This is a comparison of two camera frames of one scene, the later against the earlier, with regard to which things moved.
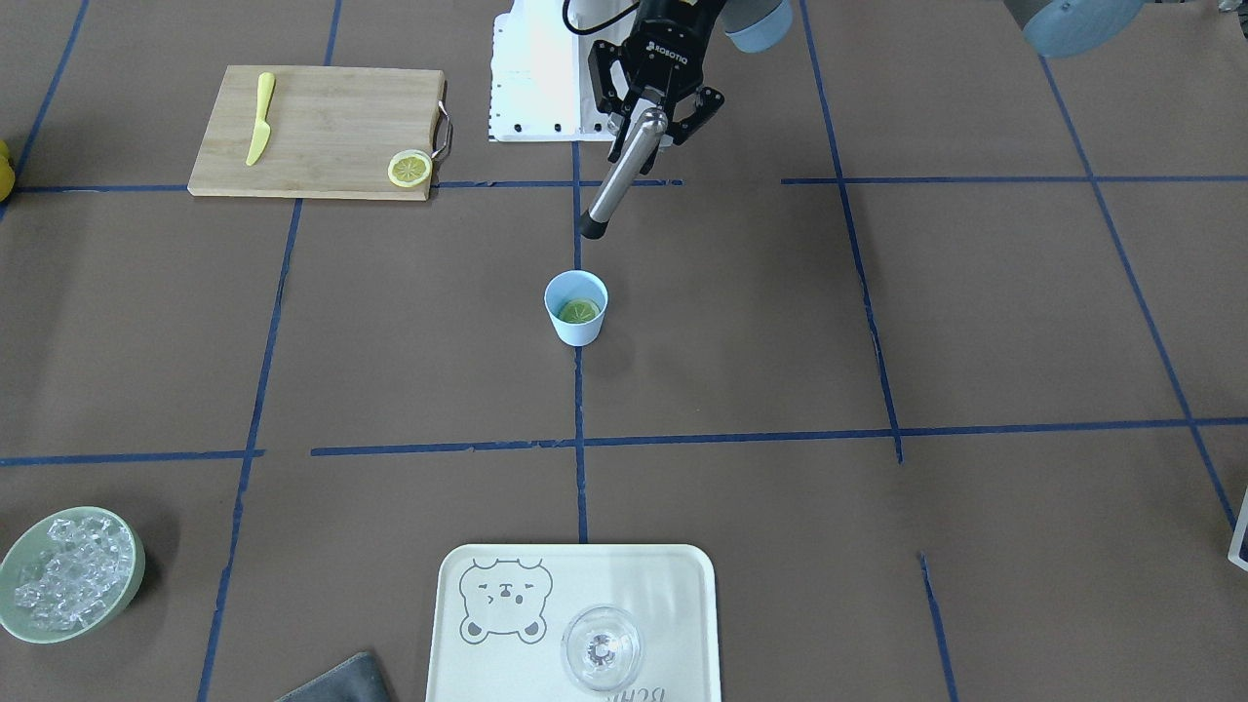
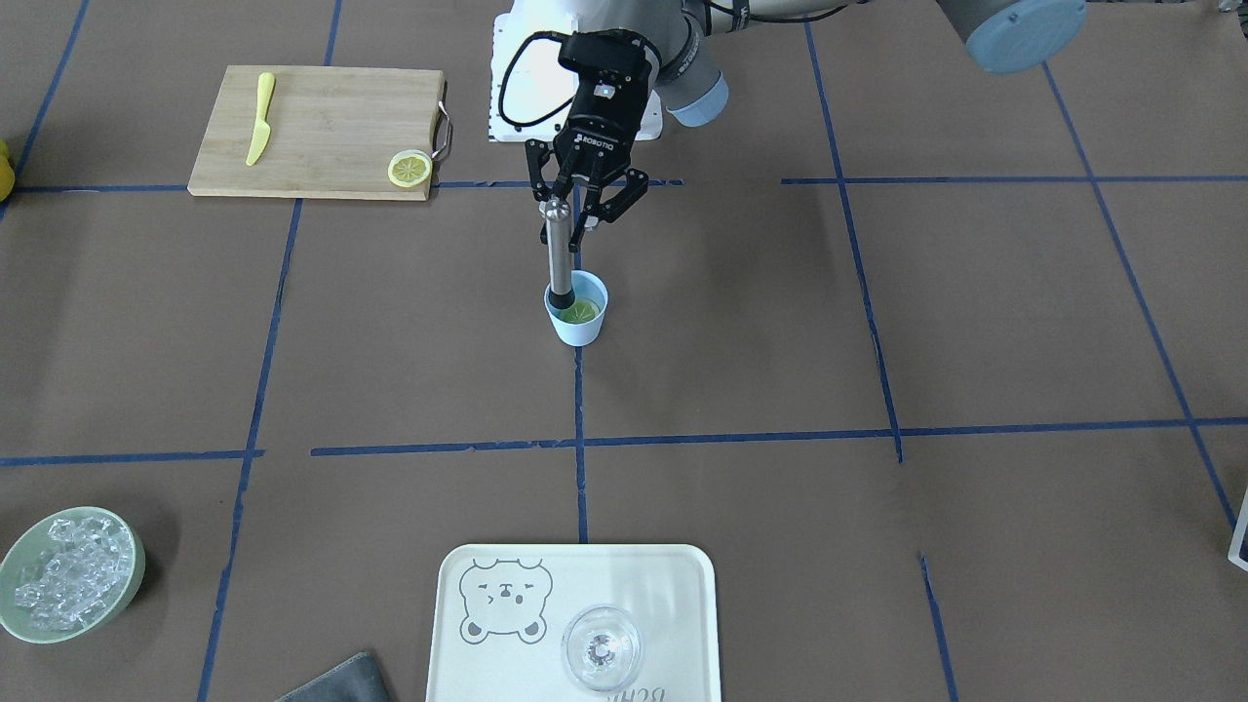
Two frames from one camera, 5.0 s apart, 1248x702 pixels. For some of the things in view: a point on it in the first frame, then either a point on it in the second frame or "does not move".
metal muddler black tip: x=650 y=127 to x=557 y=214
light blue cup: x=575 y=301 does not move
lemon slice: x=579 y=310 does not move
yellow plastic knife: x=265 y=89 does not move
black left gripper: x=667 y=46 to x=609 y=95
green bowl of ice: x=67 y=573 does not move
